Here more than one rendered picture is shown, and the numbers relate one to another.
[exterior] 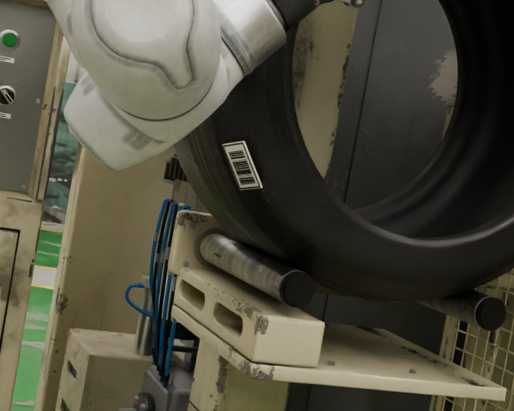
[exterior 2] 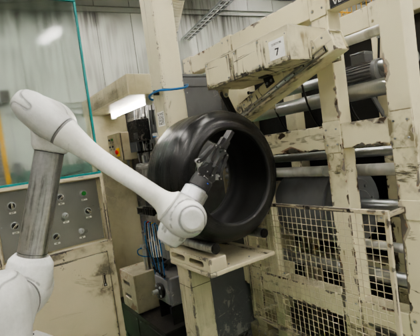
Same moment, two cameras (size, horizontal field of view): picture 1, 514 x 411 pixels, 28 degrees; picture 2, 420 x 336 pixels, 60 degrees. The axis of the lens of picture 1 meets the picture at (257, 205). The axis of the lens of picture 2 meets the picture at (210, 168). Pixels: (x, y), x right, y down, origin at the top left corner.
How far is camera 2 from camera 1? 0.46 m
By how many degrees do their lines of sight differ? 13
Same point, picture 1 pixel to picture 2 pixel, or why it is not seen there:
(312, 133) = not seen: hidden behind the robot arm
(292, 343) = (219, 264)
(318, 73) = not seen: hidden behind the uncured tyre
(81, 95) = (163, 233)
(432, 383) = (256, 258)
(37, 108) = (99, 211)
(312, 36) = not seen: hidden behind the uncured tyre
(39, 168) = (106, 229)
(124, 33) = (191, 227)
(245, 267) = (195, 245)
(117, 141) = (177, 241)
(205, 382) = (184, 276)
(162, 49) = (200, 227)
